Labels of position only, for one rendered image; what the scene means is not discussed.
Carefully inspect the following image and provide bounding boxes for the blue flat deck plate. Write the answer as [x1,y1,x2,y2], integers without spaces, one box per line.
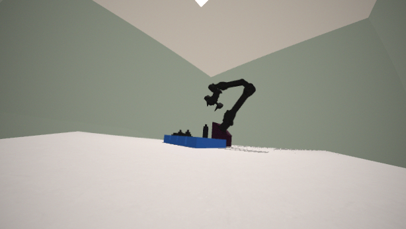
[164,130,226,148]

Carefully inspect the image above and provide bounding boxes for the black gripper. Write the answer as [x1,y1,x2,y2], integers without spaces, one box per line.
[204,95,223,111]

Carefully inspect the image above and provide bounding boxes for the black micro servo with orange cable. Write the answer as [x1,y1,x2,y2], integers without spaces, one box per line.
[202,124,208,138]

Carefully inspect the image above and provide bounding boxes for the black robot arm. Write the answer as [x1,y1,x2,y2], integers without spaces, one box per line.
[207,79,256,133]

